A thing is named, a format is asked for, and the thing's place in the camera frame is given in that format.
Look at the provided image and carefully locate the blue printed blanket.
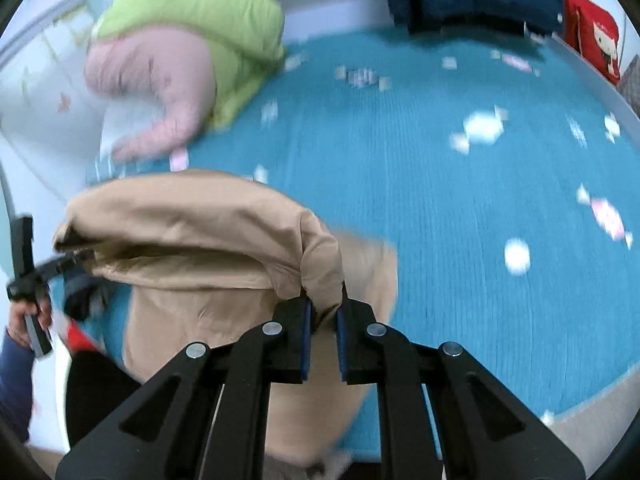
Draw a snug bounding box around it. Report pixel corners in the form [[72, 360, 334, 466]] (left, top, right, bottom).
[[60, 25, 640, 463]]

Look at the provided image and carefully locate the green puffer jacket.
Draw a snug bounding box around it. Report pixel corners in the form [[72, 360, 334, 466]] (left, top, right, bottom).
[[96, 0, 287, 132]]

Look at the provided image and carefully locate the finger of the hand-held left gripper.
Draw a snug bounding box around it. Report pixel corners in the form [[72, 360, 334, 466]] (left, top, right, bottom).
[[33, 252, 97, 282]]

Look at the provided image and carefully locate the person's left forearm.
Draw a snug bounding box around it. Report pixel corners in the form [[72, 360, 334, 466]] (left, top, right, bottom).
[[0, 329, 37, 445]]

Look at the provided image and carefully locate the pink garment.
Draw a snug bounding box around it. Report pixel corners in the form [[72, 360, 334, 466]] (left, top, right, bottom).
[[84, 29, 218, 163]]

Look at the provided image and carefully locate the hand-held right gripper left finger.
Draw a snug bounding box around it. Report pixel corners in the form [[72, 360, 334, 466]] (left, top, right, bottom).
[[55, 296, 314, 480]]

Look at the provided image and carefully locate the beige garment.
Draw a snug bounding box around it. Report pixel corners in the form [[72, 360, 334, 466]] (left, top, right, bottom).
[[52, 169, 400, 466]]

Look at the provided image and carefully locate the person's black clothing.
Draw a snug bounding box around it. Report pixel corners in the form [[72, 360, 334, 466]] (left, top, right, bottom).
[[65, 349, 147, 453]]

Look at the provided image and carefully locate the white cloth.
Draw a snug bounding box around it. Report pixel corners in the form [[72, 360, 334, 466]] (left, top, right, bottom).
[[99, 103, 168, 162]]

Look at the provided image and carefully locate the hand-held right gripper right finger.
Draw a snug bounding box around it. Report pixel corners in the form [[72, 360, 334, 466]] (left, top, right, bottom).
[[335, 285, 587, 480]]

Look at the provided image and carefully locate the person's left hand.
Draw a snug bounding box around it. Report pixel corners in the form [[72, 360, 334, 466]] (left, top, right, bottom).
[[7, 296, 54, 350]]

